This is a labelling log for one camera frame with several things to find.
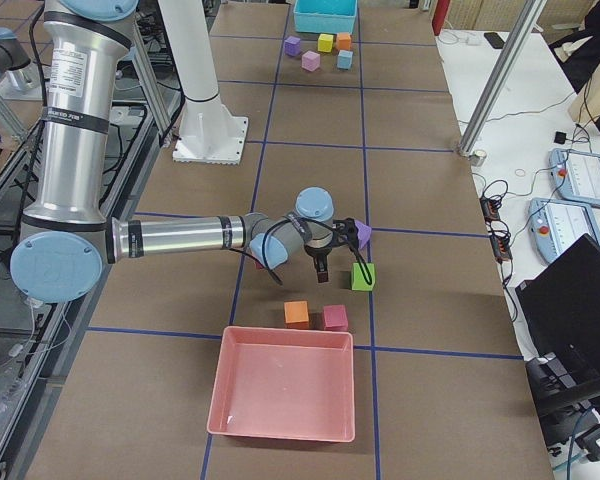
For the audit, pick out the orange foam block near tray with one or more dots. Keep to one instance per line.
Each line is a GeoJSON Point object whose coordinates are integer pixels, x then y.
{"type": "Point", "coordinates": [296, 315]}

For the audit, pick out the yellow foam block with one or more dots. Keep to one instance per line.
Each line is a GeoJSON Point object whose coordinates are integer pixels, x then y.
{"type": "Point", "coordinates": [325, 42]}

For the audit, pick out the pink lilac foam block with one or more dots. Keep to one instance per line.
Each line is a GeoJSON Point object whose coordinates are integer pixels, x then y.
{"type": "Point", "coordinates": [310, 61]}

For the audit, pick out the black smartphone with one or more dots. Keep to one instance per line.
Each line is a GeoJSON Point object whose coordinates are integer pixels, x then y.
{"type": "Point", "coordinates": [494, 40]}

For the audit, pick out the purple foam block near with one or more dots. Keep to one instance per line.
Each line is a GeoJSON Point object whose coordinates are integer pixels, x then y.
{"type": "Point", "coordinates": [363, 234]}

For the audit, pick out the black laptop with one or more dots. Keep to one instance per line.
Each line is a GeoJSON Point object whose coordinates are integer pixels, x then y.
{"type": "Point", "coordinates": [562, 304]}

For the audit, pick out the upper teach pendant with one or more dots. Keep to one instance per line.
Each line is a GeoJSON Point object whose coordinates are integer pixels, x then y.
{"type": "Point", "coordinates": [576, 175]}

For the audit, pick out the white pedestal column base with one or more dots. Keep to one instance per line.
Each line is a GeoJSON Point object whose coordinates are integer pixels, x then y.
{"type": "Point", "coordinates": [208, 132]}

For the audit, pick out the green foam block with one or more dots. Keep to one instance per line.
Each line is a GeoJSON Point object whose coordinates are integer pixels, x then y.
{"type": "Point", "coordinates": [363, 276]}

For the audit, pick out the light blue plastic bin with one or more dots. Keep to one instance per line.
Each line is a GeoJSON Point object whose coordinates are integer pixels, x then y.
{"type": "Point", "coordinates": [325, 16]}

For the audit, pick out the pink plastic tray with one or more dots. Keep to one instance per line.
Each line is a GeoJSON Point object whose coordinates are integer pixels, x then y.
{"type": "Point", "coordinates": [284, 384]}

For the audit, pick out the teach pendant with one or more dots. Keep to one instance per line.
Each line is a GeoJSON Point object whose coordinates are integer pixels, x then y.
{"type": "Point", "coordinates": [556, 224]}
{"type": "Point", "coordinates": [576, 175]}

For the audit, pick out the aluminium frame post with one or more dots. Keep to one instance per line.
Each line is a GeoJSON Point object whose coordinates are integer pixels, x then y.
{"type": "Point", "coordinates": [504, 64]}

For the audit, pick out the lower teach pendant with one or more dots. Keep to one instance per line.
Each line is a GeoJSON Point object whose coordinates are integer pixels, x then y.
{"type": "Point", "coordinates": [556, 224]}

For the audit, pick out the purple foam block far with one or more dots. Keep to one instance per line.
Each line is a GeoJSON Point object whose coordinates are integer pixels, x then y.
{"type": "Point", "coordinates": [292, 46]}

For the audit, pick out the purple foam block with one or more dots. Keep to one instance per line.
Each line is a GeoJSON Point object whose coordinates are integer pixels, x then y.
{"type": "Point", "coordinates": [292, 46]}
{"type": "Point", "coordinates": [363, 234]}

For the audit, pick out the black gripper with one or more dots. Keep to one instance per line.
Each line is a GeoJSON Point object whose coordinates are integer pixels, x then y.
{"type": "Point", "coordinates": [317, 252]}

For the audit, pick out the light blue foam block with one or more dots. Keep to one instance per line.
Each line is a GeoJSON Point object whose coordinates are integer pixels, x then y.
{"type": "Point", "coordinates": [344, 60]}

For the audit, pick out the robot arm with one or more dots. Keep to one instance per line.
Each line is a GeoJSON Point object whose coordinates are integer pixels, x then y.
{"type": "Point", "coordinates": [19, 75]}

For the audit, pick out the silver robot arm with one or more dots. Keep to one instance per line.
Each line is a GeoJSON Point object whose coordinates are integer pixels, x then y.
{"type": "Point", "coordinates": [66, 240]}

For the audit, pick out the orange foam block near bin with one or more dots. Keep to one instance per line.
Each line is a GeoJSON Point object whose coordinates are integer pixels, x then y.
{"type": "Point", "coordinates": [343, 41]}

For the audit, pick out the magenta foam block near tray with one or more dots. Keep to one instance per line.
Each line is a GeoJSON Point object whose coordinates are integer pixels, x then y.
{"type": "Point", "coordinates": [335, 318]}

